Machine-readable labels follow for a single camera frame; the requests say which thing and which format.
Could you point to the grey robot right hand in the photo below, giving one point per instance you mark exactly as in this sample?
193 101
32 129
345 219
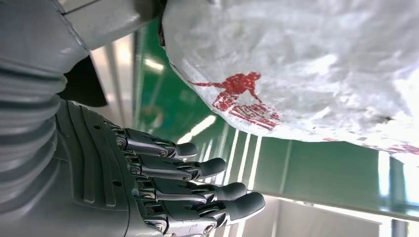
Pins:
98 183

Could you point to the green conveyor belt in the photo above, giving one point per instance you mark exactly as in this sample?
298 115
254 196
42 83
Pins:
311 170

